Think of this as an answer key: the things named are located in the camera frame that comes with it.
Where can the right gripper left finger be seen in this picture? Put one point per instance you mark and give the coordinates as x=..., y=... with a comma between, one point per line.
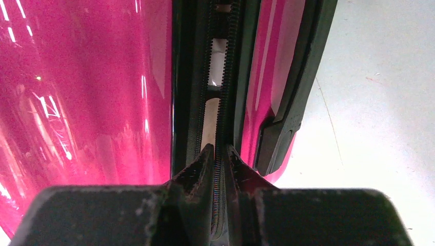
x=177, y=212

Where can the pink teal cartoon suitcase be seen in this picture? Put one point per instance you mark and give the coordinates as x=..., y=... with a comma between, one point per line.
x=128, y=93

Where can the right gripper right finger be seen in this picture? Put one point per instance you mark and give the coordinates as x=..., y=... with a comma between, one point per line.
x=259, y=213

